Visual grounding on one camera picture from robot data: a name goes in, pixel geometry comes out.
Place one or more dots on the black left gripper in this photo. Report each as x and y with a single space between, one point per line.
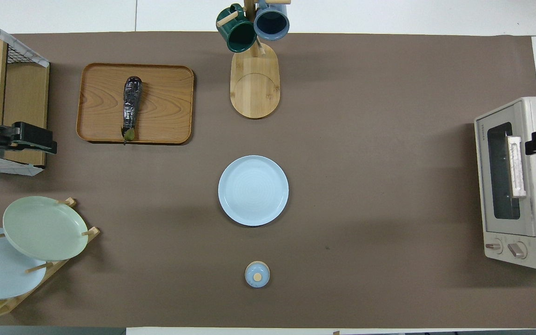
30 137

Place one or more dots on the beige toaster oven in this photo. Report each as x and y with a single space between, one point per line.
482 186

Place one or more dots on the dark purple eggplant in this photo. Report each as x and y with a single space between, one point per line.
132 104

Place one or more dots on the light blue round plate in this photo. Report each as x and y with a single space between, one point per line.
253 190

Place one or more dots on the pale green plate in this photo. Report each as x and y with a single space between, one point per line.
44 228

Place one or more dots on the wooden plate rack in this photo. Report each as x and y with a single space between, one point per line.
93 232

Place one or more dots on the wooden serving tray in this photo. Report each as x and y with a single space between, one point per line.
165 102

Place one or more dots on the brown table mat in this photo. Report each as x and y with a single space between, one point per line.
365 139

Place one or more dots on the wooden mug tree stand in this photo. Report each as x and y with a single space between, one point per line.
255 88

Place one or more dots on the dark green mug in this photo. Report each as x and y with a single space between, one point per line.
237 35

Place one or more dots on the small blue lidded jar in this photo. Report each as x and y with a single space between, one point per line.
257 274

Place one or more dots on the blue mug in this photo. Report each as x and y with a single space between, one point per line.
271 23

